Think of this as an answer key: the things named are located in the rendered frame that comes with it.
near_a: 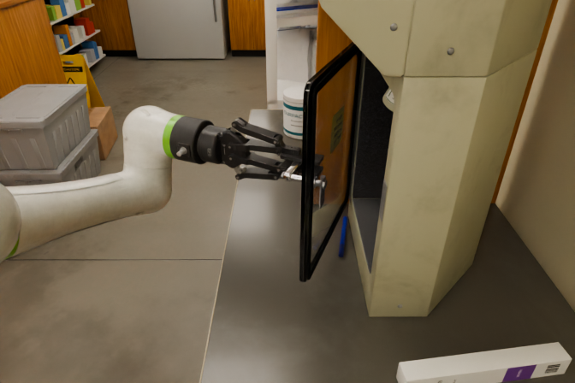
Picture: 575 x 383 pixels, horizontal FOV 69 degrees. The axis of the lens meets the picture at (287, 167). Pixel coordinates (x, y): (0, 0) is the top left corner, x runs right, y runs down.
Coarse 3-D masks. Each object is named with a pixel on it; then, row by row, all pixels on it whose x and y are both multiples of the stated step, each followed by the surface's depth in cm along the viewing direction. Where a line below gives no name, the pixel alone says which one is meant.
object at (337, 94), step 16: (352, 64) 80; (336, 80) 72; (352, 80) 83; (304, 96) 60; (320, 96) 65; (336, 96) 74; (352, 96) 85; (304, 112) 61; (320, 112) 67; (336, 112) 76; (352, 112) 88; (304, 128) 63; (320, 128) 69; (336, 128) 79; (304, 144) 64; (320, 144) 71; (336, 144) 81; (304, 160) 65; (320, 160) 73; (336, 160) 84; (304, 176) 67; (320, 176) 75; (336, 176) 87; (304, 192) 69; (336, 192) 90; (304, 208) 70; (336, 208) 93; (304, 224) 72; (320, 224) 82; (304, 240) 74; (320, 240) 85
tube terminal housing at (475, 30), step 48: (432, 0) 51; (480, 0) 51; (528, 0) 56; (432, 48) 54; (480, 48) 54; (528, 48) 64; (432, 96) 57; (480, 96) 57; (432, 144) 61; (480, 144) 64; (432, 192) 65; (480, 192) 75; (384, 240) 70; (432, 240) 70; (384, 288) 76; (432, 288) 76
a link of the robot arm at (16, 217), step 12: (0, 192) 47; (0, 204) 46; (12, 204) 48; (0, 216) 45; (12, 216) 47; (0, 228) 45; (12, 228) 47; (0, 240) 45; (12, 240) 47; (0, 252) 46
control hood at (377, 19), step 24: (336, 0) 51; (360, 0) 51; (384, 0) 51; (408, 0) 51; (360, 24) 52; (384, 24) 52; (408, 24) 52; (360, 48) 54; (384, 48) 54; (384, 72) 55
